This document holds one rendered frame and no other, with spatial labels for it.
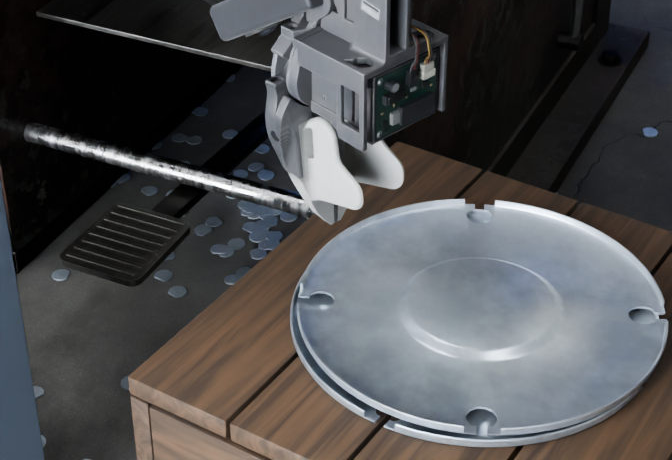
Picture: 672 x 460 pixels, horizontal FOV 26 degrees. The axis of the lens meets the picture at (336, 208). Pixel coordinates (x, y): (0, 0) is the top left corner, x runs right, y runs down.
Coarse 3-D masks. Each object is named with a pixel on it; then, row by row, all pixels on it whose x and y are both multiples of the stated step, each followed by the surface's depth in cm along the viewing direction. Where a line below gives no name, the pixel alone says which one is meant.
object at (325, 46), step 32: (352, 0) 84; (384, 0) 81; (288, 32) 87; (320, 32) 87; (352, 32) 85; (384, 32) 82; (416, 32) 87; (288, 64) 88; (320, 64) 85; (352, 64) 84; (384, 64) 84; (416, 64) 86; (320, 96) 89; (352, 96) 86; (384, 96) 85; (416, 96) 87; (352, 128) 86; (384, 128) 86
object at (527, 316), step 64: (320, 256) 120; (384, 256) 120; (448, 256) 120; (512, 256) 120; (576, 256) 120; (320, 320) 114; (384, 320) 114; (448, 320) 113; (512, 320) 113; (576, 320) 114; (384, 384) 107; (448, 384) 107; (512, 384) 107; (576, 384) 107; (640, 384) 107
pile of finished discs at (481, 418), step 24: (480, 216) 127; (648, 312) 116; (312, 360) 111; (336, 384) 109; (360, 408) 106; (408, 432) 104; (432, 432) 104; (480, 432) 104; (552, 432) 103; (576, 432) 104
